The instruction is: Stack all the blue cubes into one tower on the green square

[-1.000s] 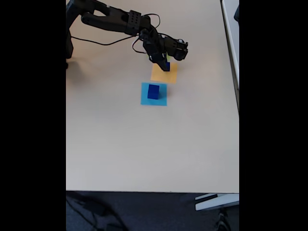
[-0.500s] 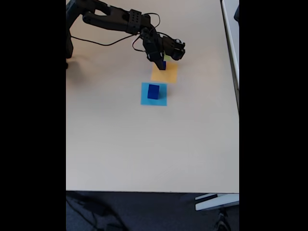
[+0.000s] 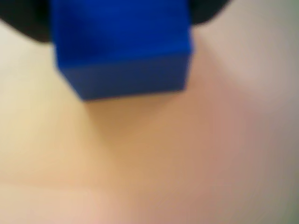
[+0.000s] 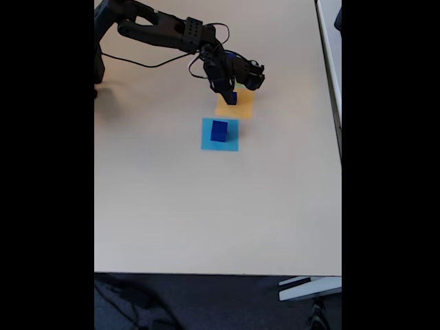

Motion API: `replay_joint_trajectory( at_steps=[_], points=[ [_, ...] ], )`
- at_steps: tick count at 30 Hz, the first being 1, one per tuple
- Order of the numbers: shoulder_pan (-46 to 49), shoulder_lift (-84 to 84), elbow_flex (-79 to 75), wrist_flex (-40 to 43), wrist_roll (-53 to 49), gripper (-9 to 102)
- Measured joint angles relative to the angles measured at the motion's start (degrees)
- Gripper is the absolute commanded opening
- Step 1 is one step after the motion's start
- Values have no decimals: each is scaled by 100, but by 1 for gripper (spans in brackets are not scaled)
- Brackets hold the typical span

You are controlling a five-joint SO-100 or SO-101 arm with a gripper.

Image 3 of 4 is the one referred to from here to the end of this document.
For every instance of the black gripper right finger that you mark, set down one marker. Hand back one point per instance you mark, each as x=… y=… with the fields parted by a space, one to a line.
x=206 y=10

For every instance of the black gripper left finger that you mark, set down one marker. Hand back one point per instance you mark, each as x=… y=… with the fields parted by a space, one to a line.
x=23 y=16

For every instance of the small blue cube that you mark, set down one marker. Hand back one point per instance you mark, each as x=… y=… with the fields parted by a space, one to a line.
x=121 y=46

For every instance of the orange paper square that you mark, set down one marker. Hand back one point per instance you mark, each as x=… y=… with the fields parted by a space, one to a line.
x=116 y=144

